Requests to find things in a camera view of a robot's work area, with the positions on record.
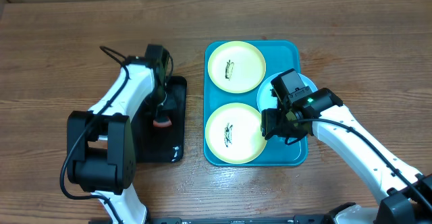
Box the yellow-rim plate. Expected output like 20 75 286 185
207 41 266 94
205 103 267 165

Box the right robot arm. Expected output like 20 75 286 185
257 69 431 224

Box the black plastic tray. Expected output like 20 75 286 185
131 76 187 163

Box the blue-rim white plate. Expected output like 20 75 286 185
256 72 318 113

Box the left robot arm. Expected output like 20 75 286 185
59 45 187 223

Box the red green sponge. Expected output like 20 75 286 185
153 117 172 128

